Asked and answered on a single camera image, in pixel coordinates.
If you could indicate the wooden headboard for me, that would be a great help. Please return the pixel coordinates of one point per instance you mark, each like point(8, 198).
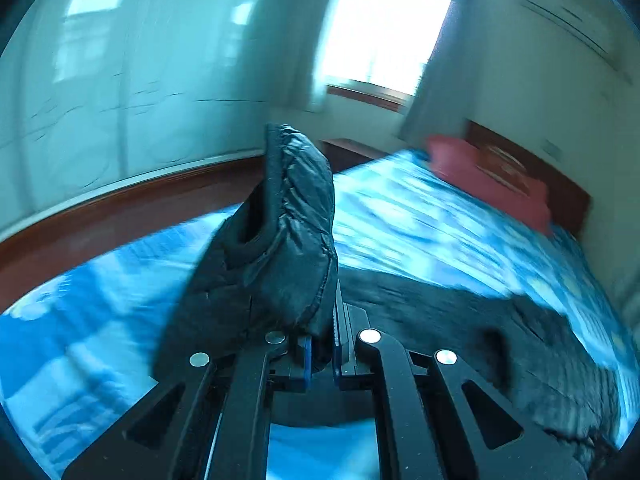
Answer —
point(565, 195)

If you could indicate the wall socket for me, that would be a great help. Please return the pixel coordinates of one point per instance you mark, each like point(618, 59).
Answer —
point(551, 149)

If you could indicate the white wardrobe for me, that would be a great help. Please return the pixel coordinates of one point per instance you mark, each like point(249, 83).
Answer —
point(150, 70)

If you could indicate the red pillow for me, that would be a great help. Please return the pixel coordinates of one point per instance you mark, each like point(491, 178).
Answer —
point(480, 180)

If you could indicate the black puffer jacket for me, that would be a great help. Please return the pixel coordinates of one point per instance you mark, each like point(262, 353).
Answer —
point(295, 220)

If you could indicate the white curtain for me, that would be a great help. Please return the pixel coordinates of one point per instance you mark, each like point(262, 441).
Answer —
point(435, 85)
point(320, 70)

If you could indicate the white air conditioner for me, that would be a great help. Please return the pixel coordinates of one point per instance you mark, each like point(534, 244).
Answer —
point(575, 20)

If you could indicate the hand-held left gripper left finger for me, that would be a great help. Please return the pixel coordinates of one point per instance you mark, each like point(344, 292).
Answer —
point(305, 360)

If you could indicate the dark wooden nightstand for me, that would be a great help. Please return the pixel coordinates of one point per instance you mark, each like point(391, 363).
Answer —
point(350, 152)

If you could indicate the blue patterned bedsheet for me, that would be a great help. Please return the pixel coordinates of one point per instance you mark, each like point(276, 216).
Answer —
point(425, 220)

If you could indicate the window with wooden sill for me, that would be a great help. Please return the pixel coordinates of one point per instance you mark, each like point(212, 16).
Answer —
point(390, 25)

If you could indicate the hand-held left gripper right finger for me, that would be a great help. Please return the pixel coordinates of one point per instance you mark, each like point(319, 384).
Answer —
point(338, 345)

